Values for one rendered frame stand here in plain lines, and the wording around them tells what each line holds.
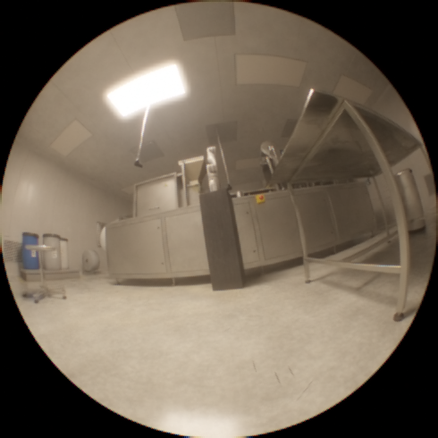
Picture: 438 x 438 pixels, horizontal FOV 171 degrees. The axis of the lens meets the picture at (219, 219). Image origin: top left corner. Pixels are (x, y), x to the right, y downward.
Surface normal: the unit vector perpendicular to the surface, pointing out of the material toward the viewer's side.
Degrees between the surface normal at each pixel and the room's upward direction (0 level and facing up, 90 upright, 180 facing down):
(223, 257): 90
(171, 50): 180
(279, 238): 90
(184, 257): 90
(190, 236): 90
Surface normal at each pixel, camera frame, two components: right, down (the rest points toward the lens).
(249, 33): 0.15, 0.97
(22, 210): 0.98, -0.17
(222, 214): -0.27, -0.14
